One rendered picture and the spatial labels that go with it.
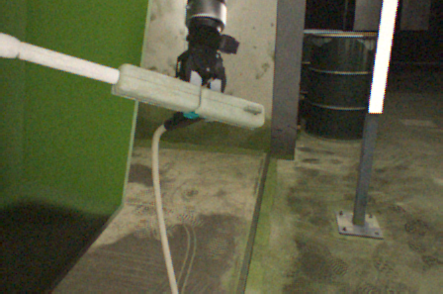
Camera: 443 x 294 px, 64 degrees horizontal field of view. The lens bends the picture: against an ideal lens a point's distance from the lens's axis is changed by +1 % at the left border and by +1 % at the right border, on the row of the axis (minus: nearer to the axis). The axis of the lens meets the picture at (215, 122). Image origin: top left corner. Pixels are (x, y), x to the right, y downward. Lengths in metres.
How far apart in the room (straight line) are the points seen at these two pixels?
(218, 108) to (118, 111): 0.45
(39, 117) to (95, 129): 0.18
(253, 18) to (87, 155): 1.68
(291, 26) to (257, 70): 0.37
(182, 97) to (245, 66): 1.92
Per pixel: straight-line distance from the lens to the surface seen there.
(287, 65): 2.51
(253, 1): 2.51
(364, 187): 1.89
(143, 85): 0.60
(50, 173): 1.24
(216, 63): 0.75
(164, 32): 2.66
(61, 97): 1.12
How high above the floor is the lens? 1.03
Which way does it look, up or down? 17 degrees down
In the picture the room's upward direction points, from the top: straight up
